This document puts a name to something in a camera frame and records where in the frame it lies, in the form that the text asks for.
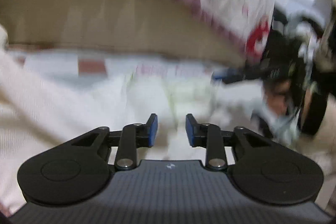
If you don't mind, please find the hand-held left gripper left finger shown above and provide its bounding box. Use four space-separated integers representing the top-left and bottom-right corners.
71 113 159 170

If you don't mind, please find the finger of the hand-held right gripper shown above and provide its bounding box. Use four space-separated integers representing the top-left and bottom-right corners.
211 68 263 85

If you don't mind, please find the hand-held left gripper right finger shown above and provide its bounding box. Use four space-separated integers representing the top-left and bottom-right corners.
185 113 273 171

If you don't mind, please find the white cardigan green trim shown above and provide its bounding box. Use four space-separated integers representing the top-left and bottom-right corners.
0 25 265 214

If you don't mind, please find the person's right forearm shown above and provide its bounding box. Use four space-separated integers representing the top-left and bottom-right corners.
294 93 336 169

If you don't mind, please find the person's right hand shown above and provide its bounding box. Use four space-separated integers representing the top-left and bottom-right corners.
262 79 298 120

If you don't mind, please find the red bear quilted bedspread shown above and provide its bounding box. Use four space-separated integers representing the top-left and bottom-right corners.
0 0 276 67

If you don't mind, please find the checked rug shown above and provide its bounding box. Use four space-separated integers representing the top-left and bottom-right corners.
8 51 218 88

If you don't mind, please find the beige bed base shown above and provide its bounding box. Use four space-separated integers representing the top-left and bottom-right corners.
0 0 247 67

